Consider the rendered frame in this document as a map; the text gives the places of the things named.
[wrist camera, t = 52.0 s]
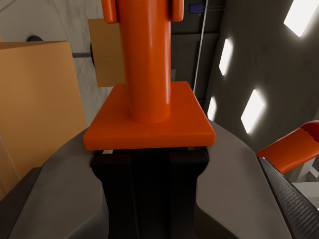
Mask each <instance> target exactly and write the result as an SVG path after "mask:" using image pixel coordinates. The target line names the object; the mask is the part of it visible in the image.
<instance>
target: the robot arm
mask: <svg viewBox="0 0 319 239"><path fill-rule="evenodd" d="M208 120H209V122H210V124H211V126H212V128H213V129H214V131H215V134H216V136H215V142H214V145H212V146H204V147H200V150H204V151H206V153H207V155H208V158H209V162H208V164H207V166H206V168H205V170H204V171H203V172H202V174H200V175H199V176H198V178H197V186H196V198H195V211H194V232H195V234H196V235H197V237H198V238H199V239H319V210H318V209H317V208H316V207H315V206H314V205H313V204H312V203H311V202H310V201H309V200H308V199H307V198H306V197H305V196H304V195H303V194H302V193H301V192H300V191H299V190H298V189H297V188H296V187H295V186H294V185H293V184H292V183H291V182H290V181H289V180H288V179H287V178H286V177H285V176H284V175H283V174H282V173H281V172H280V171H279V170H278V169H277V168H276V167H275V166H274V165H273V164H272V163H271V162H270V161H269V160H268V159H267V158H266V157H258V156H257V155H256V154H255V153H254V152H253V151H252V150H251V149H250V148H249V147H248V146H247V145H246V144H245V143H244V142H243V141H241V140H240V139H239V138H238V137H236V136H235V135H233V134H232V133H230V132H229V131H227V130H226V129H224V128H222V127H221V126H219V125H218V124H216V123H214V122H213V121H212V120H210V119H208ZM88 128H89V127H88ZM88 128H86V129H85V130H83V131H82V132H80V133H79V134H78V135H76V136H75V137H73V138H72V139H70V140H69V141H68V142H66V143H65V144H64V145H62V146H61V147H60V148H59V149H58V150H57V151H56V152H55V153H54V154H53V155H52V156H51V157H50V158H49V159H48V160H47V161H46V162H45V163H44V164H43V165H42V166H41V167H34V168H32V169H31V170H30V171H29V172H28V173H27V174H26V175H25V176H24V177H23V178H22V180H21V181H20V182H19V183H18V184H17V185H16V186H15V187H14V188H13V189H12V190H11V191H10V192H9V193H8V194H7V195H6V196H5V197H4V198H3V199H2V200H1V201H0V239H107V237H108V235H109V210H108V206H107V202H106V198H105V195H104V191H103V186H102V182H101V181H100V180H99V179H98V178H97V177H96V176H95V174H94V173H93V171H92V168H91V167H90V163H91V160H92V158H93V156H94V155H96V154H102V153H103V151H104V150H86V149H85V147H84V142H83V136H84V134H85V133H86V131H87V130H88Z"/></svg>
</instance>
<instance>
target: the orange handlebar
mask: <svg viewBox="0 0 319 239"><path fill-rule="evenodd" d="M101 3H102V9H103V18H104V21H105V23H107V24H117V23H119V30H120V38H121V47H122V59H123V67H124V76H125V85H126V93H127V102H128V111H129V117H130V118H131V120H133V121H135V122H138V123H145V124H152V123H159V122H162V121H164V120H167V119H168V118H169V116H170V88H171V22H180V21H182V19H183V15H184V0H101Z"/></svg>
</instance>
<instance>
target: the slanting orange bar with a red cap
mask: <svg viewBox="0 0 319 239"><path fill-rule="evenodd" d="M256 155H257V156H258V157H266V158H267V159H268V160H269V161H270V162H271V163H272V164H273V165H274V166H275V167H276V168H277V169H278V170H279V171H280V172H281V173H282V174H284V173H286V172H288V171H290V170H292V169H294V168H296V167H298V166H300V165H302V164H304V163H306V162H307V161H309V160H311V159H313V158H315V157H317V156H319V120H314V121H309V122H305V123H304V124H303V125H301V126H300V127H299V128H298V129H296V130H294V131H293V132H291V133H289V134H287V135H286V136H284V137H282V138H281V139H278V140H277V141H275V142H273V143H272V144H270V145H268V146H267V147H265V148H263V149H261V150H260V151H258V152H256Z"/></svg>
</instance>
